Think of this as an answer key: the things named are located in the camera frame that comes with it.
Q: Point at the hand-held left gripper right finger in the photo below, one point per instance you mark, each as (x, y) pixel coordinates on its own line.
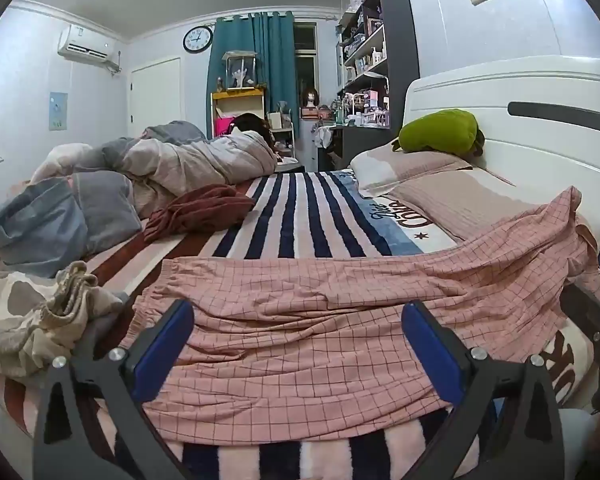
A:
(432, 355)

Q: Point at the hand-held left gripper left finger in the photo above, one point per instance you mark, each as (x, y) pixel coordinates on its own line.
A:
(162, 355)

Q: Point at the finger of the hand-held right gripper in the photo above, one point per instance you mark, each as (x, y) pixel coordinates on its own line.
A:
(587, 310)

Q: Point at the pink checked pants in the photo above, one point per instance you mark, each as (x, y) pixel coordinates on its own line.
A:
(305, 320)

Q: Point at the beige patterned cloth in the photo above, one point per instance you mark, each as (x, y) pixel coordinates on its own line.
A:
(25, 310)

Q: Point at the maroon cloth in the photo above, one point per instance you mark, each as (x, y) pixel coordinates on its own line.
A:
(200, 207)

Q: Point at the pink quilted pillow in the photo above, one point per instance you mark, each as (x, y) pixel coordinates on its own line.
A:
(455, 200)

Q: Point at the white bed headboard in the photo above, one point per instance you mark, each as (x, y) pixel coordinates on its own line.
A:
(530, 160)

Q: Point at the grey blue folded clothes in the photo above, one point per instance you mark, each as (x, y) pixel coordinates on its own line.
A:
(45, 225)

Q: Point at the white and pink pillow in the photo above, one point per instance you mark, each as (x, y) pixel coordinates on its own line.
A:
(380, 170)

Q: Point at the striped fleece blanket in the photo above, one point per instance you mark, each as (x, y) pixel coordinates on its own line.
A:
(290, 210)

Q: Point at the grey and pink duvet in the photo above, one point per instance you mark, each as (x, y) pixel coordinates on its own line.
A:
(195, 160)

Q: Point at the pale pink pillow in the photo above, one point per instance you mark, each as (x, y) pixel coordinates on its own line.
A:
(62, 157)

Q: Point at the green plush toy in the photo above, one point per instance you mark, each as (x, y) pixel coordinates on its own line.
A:
(437, 132)

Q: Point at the white door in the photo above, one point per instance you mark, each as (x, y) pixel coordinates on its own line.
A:
(155, 95)

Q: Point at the yellow shelf unit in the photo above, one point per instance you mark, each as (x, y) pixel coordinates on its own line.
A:
(237, 94)

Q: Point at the wig on mannequin head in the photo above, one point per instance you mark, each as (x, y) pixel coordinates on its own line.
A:
(309, 97)

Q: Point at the glass display case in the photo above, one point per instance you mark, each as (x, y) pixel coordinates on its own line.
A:
(239, 71)

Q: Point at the teal curtain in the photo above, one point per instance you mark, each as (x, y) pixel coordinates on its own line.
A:
(275, 60)

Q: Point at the dark bookshelf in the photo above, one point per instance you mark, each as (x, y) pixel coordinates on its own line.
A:
(402, 40)

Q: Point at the white air conditioner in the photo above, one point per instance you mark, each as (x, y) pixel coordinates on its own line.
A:
(87, 45)

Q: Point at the window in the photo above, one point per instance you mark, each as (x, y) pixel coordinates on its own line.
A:
(306, 55)

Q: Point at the small blue wall poster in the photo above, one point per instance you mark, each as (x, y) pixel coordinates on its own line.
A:
(58, 111)

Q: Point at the round wall clock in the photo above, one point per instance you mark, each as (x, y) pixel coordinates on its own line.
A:
(198, 39)

